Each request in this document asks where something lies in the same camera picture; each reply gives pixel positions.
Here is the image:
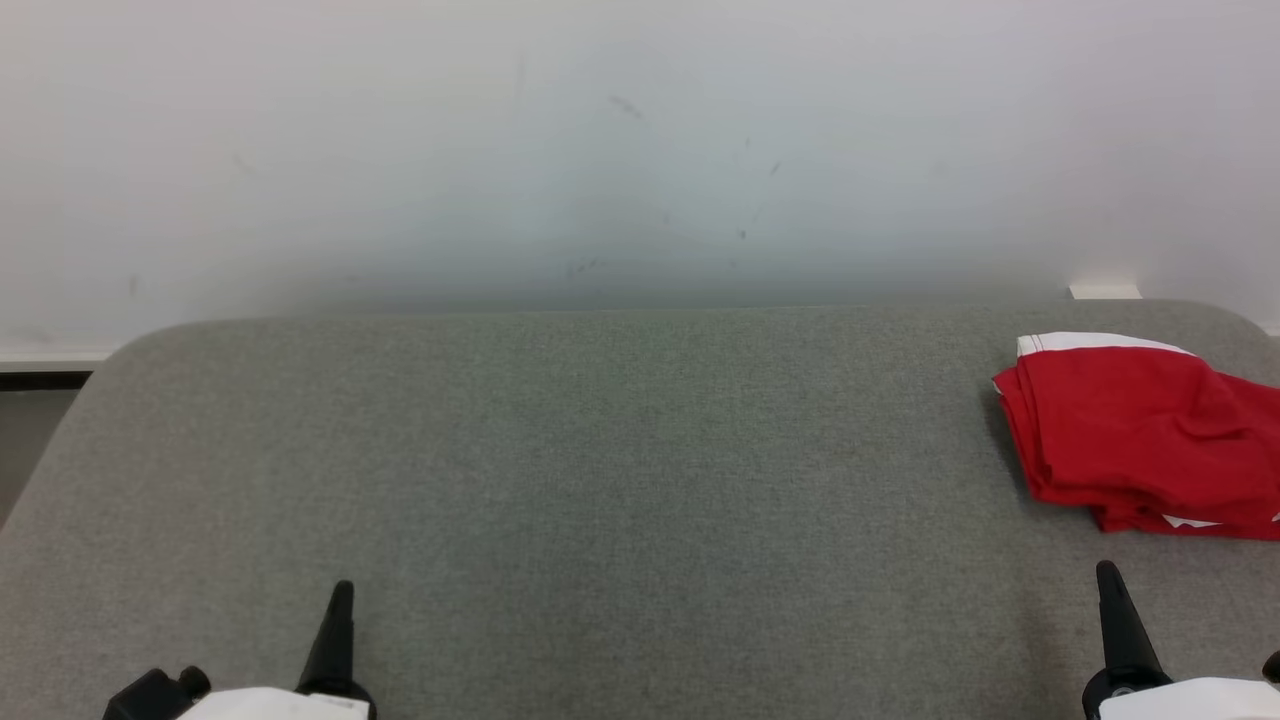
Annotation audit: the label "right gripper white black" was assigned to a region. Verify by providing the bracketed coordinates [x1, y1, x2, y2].
[1082, 560, 1280, 720]

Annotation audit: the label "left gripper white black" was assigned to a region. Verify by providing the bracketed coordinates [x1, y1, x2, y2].
[175, 579, 378, 720]

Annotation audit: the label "red shorts with white stripe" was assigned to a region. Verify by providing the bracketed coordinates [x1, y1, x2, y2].
[992, 348, 1280, 541]

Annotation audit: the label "grey fabric sofa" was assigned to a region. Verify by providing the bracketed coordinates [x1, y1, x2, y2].
[0, 299, 1280, 720]

